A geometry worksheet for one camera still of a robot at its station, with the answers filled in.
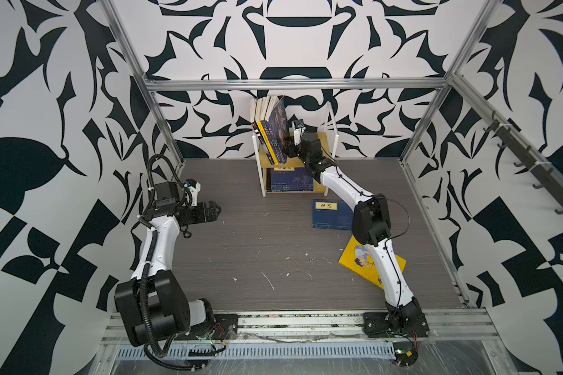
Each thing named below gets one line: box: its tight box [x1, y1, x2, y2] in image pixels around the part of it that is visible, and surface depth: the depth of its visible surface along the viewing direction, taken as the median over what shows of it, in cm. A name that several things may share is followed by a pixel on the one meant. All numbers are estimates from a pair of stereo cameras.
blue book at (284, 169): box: [273, 166, 295, 172], surface depth 107 cm
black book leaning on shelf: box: [250, 97, 270, 165], surface depth 82 cm
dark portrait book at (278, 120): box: [268, 95, 291, 164], surface depth 88 cm
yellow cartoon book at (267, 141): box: [256, 120, 280, 166], surface depth 83 cm
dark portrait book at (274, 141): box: [260, 119, 287, 165], surface depth 84 cm
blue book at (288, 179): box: [265, 167, 314, 193], surface depth 104 cm
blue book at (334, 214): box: [311, 199, 354, 231], surface depth 101 cm
